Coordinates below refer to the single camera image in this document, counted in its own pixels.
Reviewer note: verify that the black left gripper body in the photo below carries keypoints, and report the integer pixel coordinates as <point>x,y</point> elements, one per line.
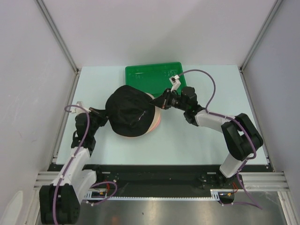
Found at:
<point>97,119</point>

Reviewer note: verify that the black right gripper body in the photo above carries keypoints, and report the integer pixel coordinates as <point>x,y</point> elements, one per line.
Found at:
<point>172,100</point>

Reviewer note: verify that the beige smile bucket hat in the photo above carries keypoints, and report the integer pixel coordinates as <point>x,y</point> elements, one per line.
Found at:
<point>156,116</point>

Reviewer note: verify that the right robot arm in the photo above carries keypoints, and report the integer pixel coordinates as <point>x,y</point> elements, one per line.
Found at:
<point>241,136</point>

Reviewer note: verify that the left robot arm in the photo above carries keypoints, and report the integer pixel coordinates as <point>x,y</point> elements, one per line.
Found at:
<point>60,201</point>

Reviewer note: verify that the green plastic tray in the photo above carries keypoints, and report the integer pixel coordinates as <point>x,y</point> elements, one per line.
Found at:
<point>152,78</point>

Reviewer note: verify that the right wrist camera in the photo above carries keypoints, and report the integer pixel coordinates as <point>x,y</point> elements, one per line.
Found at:
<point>175,82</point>

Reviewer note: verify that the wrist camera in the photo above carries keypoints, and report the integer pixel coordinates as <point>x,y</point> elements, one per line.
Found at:
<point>175,82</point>
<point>82,105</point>

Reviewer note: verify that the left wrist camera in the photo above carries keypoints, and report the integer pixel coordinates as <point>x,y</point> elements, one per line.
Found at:
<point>82,105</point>

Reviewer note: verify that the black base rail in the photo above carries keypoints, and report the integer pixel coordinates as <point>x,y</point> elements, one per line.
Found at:
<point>161,181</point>

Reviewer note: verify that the white cable duct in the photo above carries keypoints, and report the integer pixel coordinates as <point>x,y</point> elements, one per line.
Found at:
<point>214,195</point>

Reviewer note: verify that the aluminium frame post right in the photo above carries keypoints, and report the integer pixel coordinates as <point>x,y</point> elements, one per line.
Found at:
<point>262,32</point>

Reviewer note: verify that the aluminium frame post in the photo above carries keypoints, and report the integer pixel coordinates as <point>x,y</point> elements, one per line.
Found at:
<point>262,32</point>
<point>56,33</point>

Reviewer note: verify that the aluminium frame post left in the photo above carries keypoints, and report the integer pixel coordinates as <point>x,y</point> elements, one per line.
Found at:
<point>56,33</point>

